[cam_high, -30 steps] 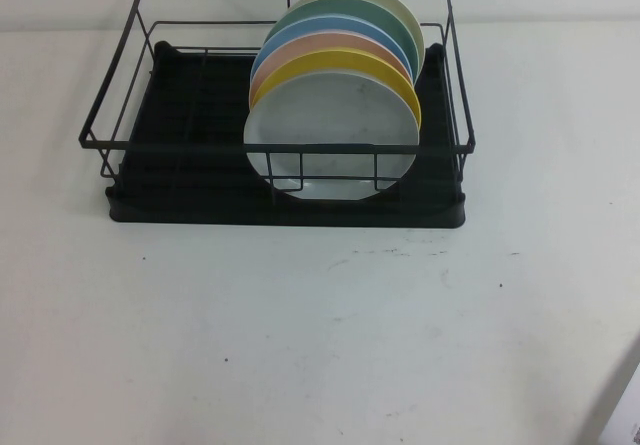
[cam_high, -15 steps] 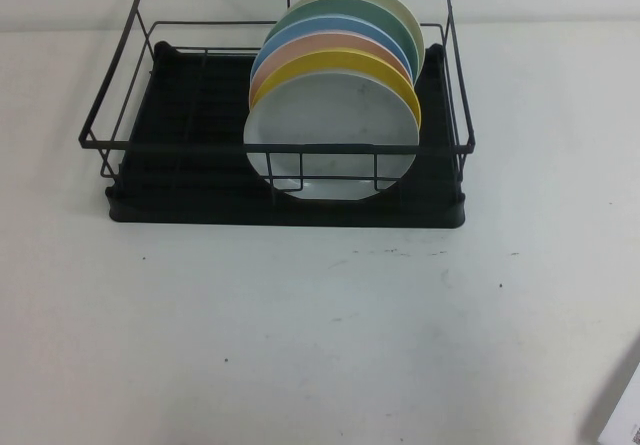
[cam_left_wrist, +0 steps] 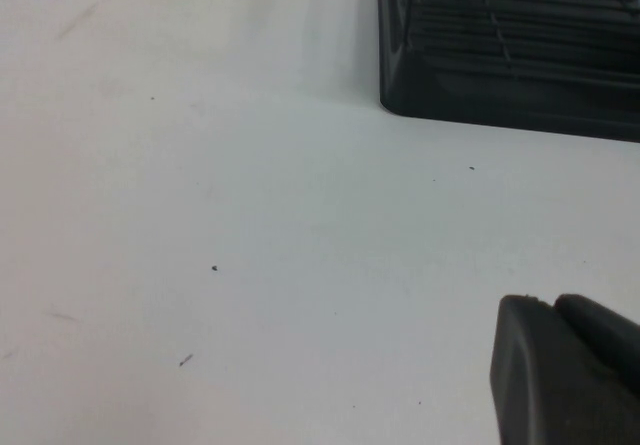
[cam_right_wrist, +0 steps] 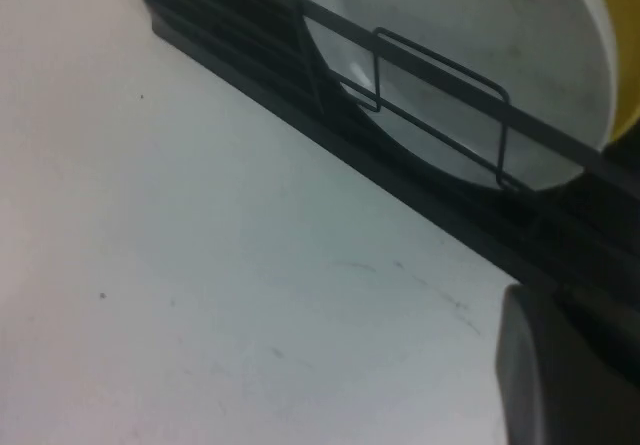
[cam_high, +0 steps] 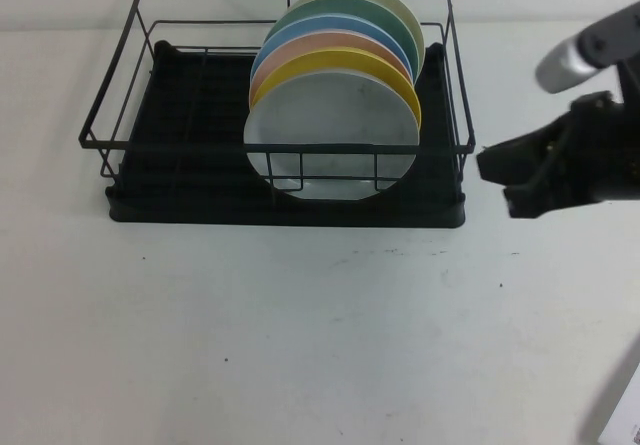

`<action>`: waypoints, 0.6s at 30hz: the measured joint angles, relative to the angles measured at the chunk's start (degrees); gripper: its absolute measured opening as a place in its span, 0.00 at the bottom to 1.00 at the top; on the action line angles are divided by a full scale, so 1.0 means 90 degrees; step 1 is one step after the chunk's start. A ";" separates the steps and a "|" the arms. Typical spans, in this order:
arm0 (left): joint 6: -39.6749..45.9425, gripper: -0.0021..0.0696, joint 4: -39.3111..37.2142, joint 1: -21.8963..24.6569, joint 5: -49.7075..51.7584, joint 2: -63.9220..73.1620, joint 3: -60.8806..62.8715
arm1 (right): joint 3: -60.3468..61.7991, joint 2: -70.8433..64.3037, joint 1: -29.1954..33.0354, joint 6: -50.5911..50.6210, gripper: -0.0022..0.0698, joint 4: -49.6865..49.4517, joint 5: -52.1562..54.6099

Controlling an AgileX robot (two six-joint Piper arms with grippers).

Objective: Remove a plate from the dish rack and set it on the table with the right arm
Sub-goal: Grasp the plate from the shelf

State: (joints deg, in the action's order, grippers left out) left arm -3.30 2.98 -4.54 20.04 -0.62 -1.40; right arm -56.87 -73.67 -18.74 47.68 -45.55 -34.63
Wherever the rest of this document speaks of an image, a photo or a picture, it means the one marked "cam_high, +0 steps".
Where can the green round plate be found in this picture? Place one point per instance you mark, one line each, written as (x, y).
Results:
(325, 7)

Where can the yellow round plate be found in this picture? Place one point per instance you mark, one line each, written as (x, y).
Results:
(320, 60)

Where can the blue round plate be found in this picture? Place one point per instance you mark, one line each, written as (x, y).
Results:
(310, 25)

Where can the black plastic drip tray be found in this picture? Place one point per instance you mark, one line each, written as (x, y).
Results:
(200, 212)

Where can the pink round plate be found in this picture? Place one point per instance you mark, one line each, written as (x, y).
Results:
(310, 42)

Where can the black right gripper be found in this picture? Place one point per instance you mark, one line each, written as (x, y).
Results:
(600, 155)

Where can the grey silver wrist camera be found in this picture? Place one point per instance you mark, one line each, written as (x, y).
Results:
(565, 65)

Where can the grey round plate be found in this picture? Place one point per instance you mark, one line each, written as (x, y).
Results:
(330, 115)

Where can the white printed box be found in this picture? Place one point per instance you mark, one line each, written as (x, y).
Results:
(625, 415)

